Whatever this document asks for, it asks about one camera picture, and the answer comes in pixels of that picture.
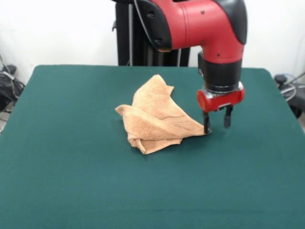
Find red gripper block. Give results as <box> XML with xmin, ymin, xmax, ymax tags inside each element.
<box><xmin>196</xmin><ymin>82</ymin><xmax>245</xmax><ymax>135</ymax></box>

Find tan terry towel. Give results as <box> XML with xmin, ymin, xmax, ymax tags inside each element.
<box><xmin>115</xmin><ymin>74</ymin><xmax>207</xmax><ymax>155</ymax></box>

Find dark green table cloth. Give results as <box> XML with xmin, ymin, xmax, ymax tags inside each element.
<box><xmin>0</xmin><ymin>64</ymin><xmax>305</xmax><ymax>229</ymax></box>

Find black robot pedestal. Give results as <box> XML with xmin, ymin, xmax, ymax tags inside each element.
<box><xmin>111</xmin><ymin>0</ymin><xmax>191</xmax><ymax>67</ymax></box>

